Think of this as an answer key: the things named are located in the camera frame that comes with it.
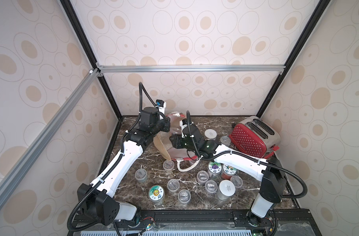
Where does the large white lid canister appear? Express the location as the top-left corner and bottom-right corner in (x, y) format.
(204, 129), (217, 140)

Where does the burlap canvas bag red lining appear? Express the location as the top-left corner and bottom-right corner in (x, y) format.
(153, 112), (200, 172)

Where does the purple flower label jar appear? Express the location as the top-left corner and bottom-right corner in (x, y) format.
(208, 161), (222, 179)

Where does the red content clear jar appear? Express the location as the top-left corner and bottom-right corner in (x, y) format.
(197, 170), (209, 185)

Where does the red green label jar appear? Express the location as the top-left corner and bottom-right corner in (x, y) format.
(221, 164), (237, 180)

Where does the clear jar front row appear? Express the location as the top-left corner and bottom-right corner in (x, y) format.
(205, 180), (218, 194)

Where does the green floral label jar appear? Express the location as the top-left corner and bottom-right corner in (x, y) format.
(135, 168), (148, 183)

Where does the white lid purple jar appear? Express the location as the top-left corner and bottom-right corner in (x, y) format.
(217, 180), (236, 201)

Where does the yellow green lid jar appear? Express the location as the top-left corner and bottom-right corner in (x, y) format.
(148, 185), (165, 205)

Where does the clear small seed jar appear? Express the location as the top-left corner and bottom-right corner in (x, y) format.
(230, 175), (243, 189)

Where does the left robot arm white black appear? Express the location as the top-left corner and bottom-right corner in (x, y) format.
(67, 83), (170, 232)

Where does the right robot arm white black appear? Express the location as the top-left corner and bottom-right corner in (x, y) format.
(170, 112), (308, 221)

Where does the red silver toaster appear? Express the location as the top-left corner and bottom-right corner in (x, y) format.
(229, 116), (281, 159)

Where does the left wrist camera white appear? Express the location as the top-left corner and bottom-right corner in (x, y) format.
(156, 99), (167, 114)

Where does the silver horizontal rail back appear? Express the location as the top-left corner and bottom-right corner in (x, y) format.
(99, 65), (286, 73)

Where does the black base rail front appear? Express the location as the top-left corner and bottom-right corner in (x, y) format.
(75, 208), (321, 236)

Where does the silver diagonal rail left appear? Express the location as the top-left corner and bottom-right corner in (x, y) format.
(0, 68), (100, 210)

